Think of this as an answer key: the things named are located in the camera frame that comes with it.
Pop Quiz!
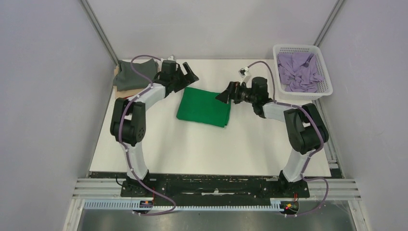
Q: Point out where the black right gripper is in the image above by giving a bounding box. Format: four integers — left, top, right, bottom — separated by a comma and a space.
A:
217, 81, 258, 104

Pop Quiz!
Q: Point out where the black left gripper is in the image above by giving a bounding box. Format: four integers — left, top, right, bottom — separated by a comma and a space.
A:
171, 63, 198, 93

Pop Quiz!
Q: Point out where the green t-shirt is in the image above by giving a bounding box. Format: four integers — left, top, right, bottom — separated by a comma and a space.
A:
176, 87, 231, 128

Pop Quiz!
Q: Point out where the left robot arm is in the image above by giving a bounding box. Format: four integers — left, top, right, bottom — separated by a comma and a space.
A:
110, 60, 199, 196

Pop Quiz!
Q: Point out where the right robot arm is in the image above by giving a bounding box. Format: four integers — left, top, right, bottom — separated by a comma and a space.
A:
215, 77, 329, 196

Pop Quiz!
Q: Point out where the grey folded t-shirt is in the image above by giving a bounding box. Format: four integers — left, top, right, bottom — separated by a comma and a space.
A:
113, 59, 158, 91

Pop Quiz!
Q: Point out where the purple crumpled t-shirt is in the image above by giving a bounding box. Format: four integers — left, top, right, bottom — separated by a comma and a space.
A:
277, 52, 324, 93

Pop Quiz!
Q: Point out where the white plastic basket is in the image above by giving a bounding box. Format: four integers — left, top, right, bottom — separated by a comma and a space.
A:
272, 44, 333, 101

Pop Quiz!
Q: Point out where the beige folded t-shirt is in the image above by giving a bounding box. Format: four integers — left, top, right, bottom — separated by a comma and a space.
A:
113, 61, 142, 98

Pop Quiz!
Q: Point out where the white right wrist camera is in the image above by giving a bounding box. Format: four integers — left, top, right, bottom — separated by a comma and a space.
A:
239, 67, 252, 82

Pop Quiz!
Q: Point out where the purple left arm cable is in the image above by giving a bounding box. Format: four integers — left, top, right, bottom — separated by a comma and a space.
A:
118, 54, 177, 217

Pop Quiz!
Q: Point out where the white slotted cable duct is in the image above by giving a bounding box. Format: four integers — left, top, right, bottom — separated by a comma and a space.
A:
83, 200, 282, 212

